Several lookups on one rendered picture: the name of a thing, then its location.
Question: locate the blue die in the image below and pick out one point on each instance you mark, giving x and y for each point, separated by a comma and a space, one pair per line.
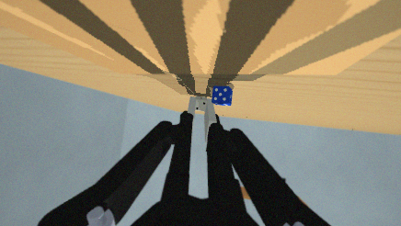
222, 95

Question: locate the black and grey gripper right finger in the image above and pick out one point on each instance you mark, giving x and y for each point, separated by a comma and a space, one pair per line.
275, 202

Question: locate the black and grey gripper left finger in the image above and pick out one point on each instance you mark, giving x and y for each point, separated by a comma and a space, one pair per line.
108, 200

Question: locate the grey die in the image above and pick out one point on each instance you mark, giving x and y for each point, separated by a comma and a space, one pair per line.
201, 103

